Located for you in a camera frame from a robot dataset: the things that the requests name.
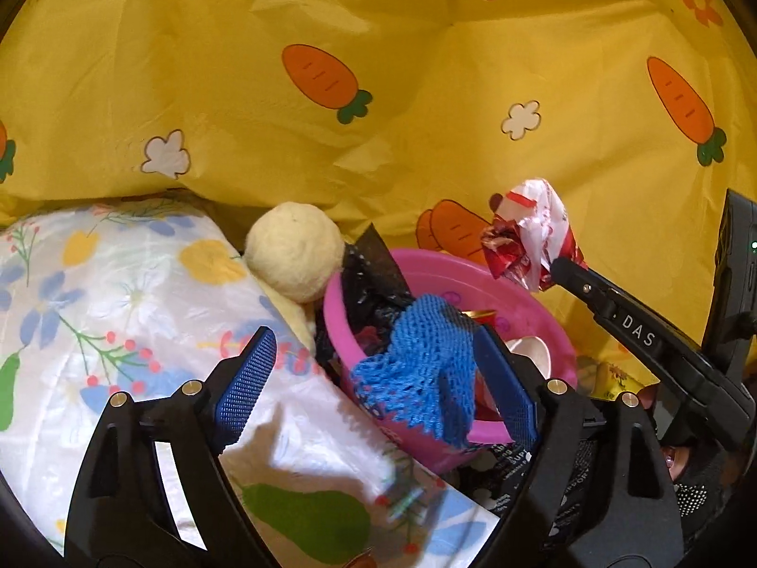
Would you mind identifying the floral plastic tablecloth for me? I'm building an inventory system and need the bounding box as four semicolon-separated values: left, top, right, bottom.
0;201;503;568

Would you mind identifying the person's right hand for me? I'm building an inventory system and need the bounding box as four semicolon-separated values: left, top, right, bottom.
665;444;693;481

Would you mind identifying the red white wrapper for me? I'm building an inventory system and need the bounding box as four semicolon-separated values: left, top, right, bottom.
480;177;589;292

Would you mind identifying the red paper cup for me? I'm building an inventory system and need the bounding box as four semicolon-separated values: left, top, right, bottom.
461;308;510;424

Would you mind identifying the yellow carrot print cloth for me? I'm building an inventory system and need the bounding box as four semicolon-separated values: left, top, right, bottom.
0;0;757;403

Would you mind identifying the pink plastic basin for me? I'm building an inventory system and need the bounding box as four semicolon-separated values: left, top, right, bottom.
322;248;577;471

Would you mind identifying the cream fuzzy ball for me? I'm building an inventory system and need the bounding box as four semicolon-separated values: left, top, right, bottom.
244;201;345;304

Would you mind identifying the orange paper cup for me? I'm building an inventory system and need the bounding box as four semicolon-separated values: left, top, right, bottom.
507;336;554;380

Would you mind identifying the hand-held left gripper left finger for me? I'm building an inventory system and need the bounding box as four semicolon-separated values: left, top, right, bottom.
64;327;279;568

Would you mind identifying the yellow snack packet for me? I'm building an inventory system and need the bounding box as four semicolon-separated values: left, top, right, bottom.
576;358;643;406

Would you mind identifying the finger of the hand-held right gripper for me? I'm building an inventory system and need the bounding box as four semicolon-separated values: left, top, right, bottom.
550;257;621;323

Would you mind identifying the blue foam net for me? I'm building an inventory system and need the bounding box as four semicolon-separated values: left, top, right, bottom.
349;294;480;449

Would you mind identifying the black plastic bag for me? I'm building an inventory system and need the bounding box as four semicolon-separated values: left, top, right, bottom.
313;223;418;368

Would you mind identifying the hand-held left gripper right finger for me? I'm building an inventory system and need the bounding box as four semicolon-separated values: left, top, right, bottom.
475;325;687;568

